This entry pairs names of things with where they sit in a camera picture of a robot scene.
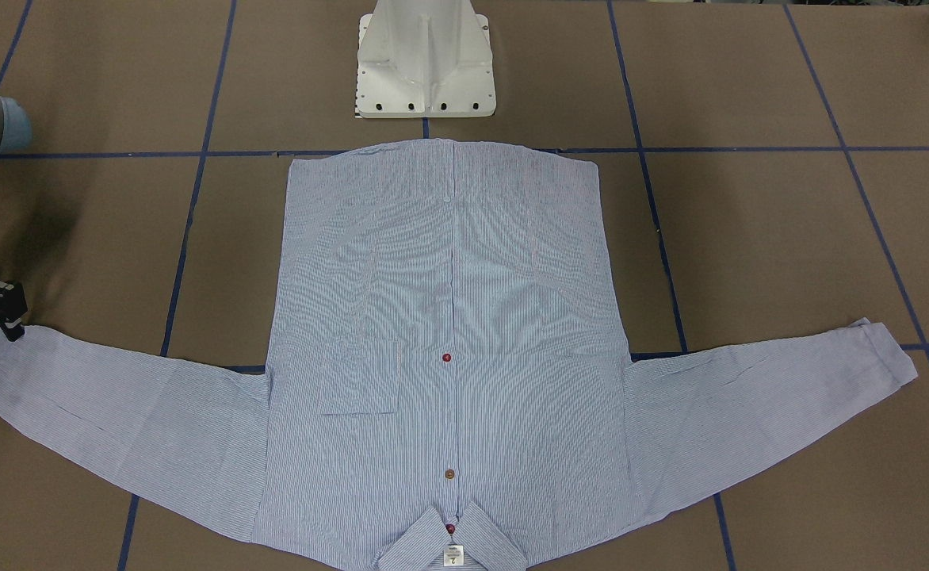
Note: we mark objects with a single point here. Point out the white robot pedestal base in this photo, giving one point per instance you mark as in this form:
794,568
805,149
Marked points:
424,59

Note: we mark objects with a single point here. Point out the light blue striped shirt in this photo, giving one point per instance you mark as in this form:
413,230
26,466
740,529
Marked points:
447,382

